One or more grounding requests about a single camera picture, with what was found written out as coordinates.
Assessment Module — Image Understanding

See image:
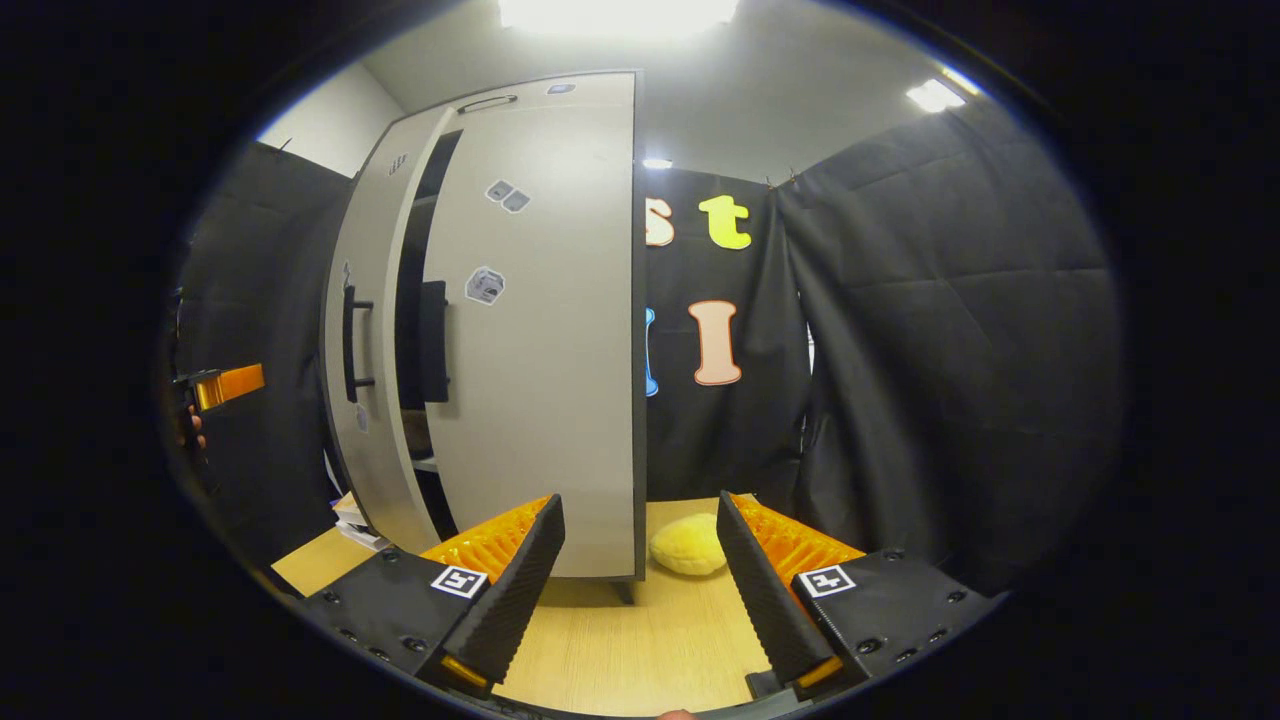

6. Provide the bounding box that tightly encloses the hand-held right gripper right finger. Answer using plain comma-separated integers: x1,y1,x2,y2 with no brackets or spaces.
716,490,1001,701

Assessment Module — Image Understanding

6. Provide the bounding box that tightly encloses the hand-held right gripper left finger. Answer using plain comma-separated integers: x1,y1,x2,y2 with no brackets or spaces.
300,493,567,698

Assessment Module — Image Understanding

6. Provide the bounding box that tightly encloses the grey cabinet door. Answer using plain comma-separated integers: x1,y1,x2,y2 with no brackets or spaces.
424,118,642,582
320,105,457,557

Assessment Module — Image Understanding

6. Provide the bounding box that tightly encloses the grey shoe cabinet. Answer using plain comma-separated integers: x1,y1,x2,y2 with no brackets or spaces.
320,70,649,606

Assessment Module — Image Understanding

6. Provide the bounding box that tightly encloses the grey cabinet drawer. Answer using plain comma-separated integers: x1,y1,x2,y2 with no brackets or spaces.
370,72,638,136

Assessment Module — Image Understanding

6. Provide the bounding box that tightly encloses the yellow plush ball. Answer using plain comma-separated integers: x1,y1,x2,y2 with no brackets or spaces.
649,512,729,577

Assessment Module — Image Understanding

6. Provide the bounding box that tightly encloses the small ceiling light panel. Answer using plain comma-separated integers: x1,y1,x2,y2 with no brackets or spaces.
905,78,967,115

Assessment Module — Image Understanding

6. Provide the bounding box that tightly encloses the large ceiling light panel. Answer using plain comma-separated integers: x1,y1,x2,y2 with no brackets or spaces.
497,0,742,43

